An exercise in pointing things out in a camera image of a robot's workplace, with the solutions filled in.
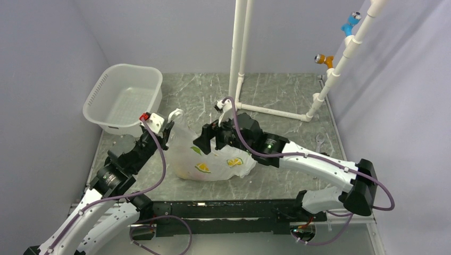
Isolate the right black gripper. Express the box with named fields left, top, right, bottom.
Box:
left=193, top=110, right=254, bottom=155

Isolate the white plastic bag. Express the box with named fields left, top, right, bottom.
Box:
left=165, top=108, right=256, bottom=181

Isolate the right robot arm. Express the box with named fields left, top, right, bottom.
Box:
left=193, top=113, right=377, bottom=220

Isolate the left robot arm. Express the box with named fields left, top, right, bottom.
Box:
left=24, top=120, right=174, bottom=254

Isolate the white plastic basin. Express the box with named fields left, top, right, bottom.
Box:
left=82, top=64, right=163, bottom=138

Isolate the silver wrench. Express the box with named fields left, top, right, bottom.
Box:
left=315, top=133, right=325, bottom=153

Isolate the orange nozzle on pipe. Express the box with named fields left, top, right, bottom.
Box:
left=314, top=54, right=334, bottom=69

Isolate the blue nozzle on pipe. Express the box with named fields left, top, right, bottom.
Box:
left=341, top=12, right=362, bottom=37

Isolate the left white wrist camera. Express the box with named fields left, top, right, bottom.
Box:
left=139, top=112, right=168, bottom=134

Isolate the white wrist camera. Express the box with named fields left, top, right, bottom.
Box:
left=139, top=112, right=168, bottom=134
left=214, top=98, right=235, bottom=126

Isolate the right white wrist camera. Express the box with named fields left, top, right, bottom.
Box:
left=214, top=98, right=235, bottom=126

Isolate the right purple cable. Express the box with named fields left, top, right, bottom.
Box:
left=222, top=97, right=395, bottom=247

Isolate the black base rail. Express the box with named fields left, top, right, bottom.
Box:
left=132, top=199, right=327, bottom=240

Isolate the white PVC pipe frame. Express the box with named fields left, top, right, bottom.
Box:
left=226, top=1, right=387, bottom=122

